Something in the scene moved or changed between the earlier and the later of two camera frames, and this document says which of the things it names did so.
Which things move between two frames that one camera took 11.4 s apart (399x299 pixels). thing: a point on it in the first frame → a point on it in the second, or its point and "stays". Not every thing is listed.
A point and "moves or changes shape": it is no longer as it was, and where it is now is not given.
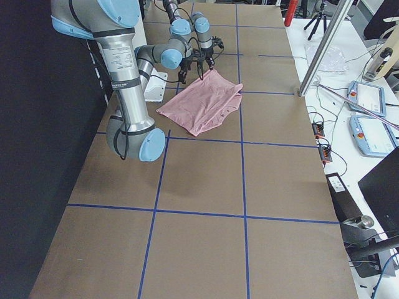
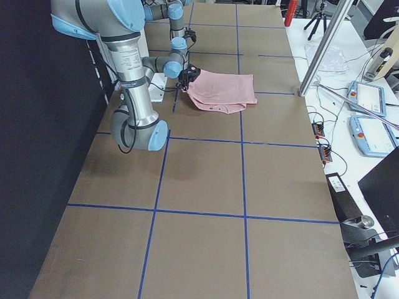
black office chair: x=377 y=25 stays
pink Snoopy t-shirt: x=199 y=108 moves or changes shape
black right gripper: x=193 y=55 → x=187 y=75
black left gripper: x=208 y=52 → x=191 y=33
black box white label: x=345 y=207 stays
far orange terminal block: x=318 y=130 stays
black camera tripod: x=320 y=15 stays
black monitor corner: x=380 y=185 stays
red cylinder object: x=292 y=7 stays
